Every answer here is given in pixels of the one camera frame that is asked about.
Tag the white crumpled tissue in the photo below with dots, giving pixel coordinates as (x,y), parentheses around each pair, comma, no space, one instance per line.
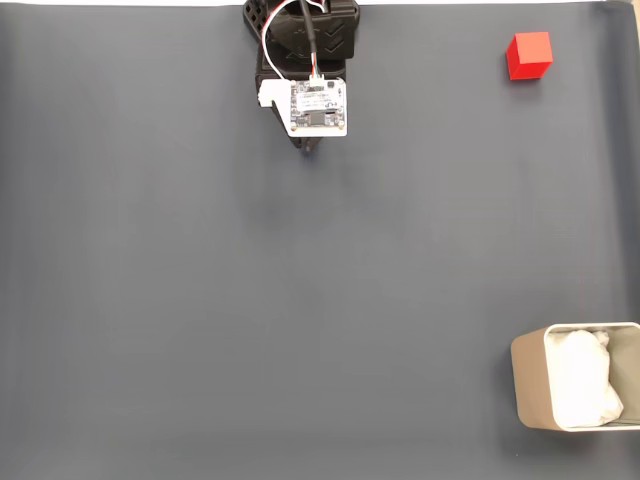
(580,380)

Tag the white camera board with mount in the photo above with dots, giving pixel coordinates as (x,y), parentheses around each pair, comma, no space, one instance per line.
(320,107)

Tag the beige box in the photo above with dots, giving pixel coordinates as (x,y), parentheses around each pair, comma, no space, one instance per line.
(529,385)

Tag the red cube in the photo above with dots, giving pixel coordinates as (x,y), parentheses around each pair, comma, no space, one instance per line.
(530,55)

